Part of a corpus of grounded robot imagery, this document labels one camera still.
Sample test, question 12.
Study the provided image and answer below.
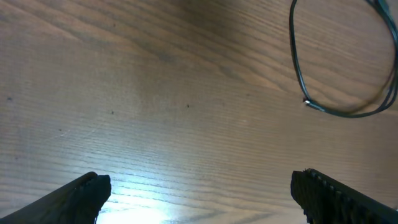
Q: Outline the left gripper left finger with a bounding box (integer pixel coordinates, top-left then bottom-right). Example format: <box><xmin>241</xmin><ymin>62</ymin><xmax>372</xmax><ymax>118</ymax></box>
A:
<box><xmin>1</xmin><ymin>172</ymin><xmax>111</xmax><ymax>224</ymax></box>

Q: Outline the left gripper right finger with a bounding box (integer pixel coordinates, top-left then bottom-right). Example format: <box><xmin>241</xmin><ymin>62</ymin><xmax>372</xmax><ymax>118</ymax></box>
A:
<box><xmin>290</xmin><ymin>169</ymin><xmax>397</xmax><ymax>224</ymax></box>

